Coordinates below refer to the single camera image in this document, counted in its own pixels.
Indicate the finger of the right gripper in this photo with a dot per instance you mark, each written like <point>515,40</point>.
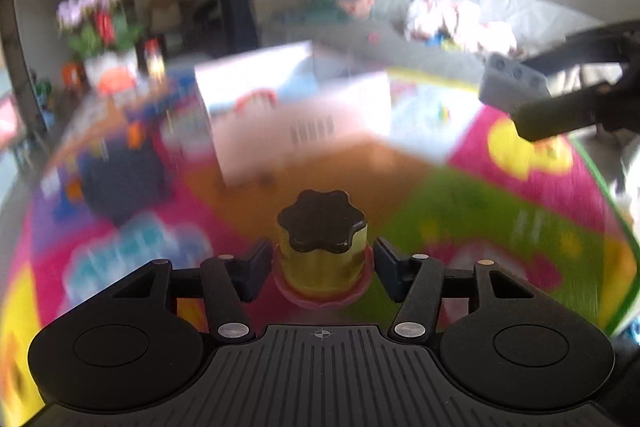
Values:
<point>598,105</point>
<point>611,44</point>

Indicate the grey sofa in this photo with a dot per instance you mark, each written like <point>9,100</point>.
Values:
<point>447,38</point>

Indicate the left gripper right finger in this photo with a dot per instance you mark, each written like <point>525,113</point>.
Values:
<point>416,284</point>

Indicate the black cat plush toy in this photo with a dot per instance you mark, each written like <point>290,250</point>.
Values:
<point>124,182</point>

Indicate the white grey rectangular block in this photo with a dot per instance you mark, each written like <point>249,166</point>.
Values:
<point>507,84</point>

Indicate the red hooded doll figure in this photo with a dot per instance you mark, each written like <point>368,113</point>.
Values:
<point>256,101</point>

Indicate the pink cardboard box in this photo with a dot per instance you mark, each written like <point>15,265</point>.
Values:
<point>327,100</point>

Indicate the glass jar with red lid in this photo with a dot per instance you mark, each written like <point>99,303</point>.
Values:
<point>154,60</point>

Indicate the colourful cartoon play mat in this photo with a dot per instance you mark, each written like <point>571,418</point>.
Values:
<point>106,326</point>

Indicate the orange bowl toy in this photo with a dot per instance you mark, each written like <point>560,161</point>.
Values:
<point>115,80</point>

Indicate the orchid plant in white pot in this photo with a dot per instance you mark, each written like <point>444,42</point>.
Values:
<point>102,34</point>

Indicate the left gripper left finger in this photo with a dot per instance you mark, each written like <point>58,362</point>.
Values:
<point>228,282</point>

